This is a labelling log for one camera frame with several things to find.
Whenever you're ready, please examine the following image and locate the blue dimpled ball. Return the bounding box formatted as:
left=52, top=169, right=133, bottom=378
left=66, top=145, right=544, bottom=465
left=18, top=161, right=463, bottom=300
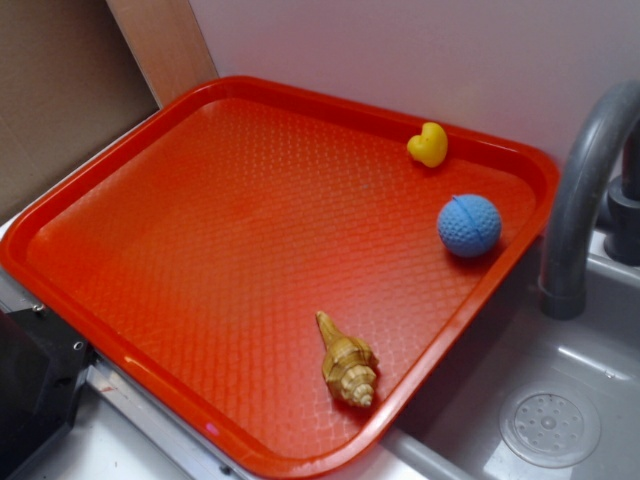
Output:
left=436, top=194, right=502, bottom=258

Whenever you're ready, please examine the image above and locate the aluminium frame rail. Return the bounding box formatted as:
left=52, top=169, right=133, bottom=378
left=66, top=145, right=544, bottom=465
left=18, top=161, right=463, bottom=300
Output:
left=0, top=272, right=241, bottom=480

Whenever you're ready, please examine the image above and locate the grey toy faucet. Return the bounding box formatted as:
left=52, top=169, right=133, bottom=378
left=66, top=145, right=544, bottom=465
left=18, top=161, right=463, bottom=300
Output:
left=538, top=80, right=639, bottom=320

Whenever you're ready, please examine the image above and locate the red plastic tray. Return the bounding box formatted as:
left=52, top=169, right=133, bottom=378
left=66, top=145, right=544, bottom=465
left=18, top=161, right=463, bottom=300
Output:
left=1, top=77, right=559, bottom=479

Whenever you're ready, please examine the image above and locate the light wooden board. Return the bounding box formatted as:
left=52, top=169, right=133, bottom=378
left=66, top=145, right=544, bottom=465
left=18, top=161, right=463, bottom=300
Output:
left=107, top=0, right=218, bottom=108

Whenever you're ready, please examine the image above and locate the dark grey faucet handle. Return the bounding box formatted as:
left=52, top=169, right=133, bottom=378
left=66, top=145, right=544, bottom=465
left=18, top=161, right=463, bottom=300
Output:
left=604, top=123, right=639, bottom=267

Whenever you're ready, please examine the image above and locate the yellow rubber duck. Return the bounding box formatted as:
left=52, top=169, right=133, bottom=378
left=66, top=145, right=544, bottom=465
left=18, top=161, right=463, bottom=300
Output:
left=407, top=122, right=448, bottom=168

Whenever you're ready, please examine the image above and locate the brown cardboard panel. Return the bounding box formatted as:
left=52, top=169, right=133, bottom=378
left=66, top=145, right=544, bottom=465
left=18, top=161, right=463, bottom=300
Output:
left=1, top=1, right=157, bottom=221

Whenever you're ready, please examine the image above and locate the grey toy sink basin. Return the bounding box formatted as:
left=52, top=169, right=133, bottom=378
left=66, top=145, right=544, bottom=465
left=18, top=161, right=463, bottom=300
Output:
left=383, top=247, right=639, bottom=479

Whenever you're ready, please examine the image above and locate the black mount block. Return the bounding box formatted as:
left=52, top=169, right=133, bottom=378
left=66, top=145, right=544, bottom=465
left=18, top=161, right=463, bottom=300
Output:
left=1, top=309, right=91, bottom=479

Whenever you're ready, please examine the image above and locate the round sink drain cover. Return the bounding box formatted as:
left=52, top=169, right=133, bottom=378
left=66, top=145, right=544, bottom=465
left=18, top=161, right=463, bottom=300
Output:
left=499, top=382, right=601, bottom=469

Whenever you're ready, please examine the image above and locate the tan spiral seashell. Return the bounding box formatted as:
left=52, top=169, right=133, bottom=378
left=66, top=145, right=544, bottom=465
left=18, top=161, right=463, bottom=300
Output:
left=315, top=311, right=379, bottom=409

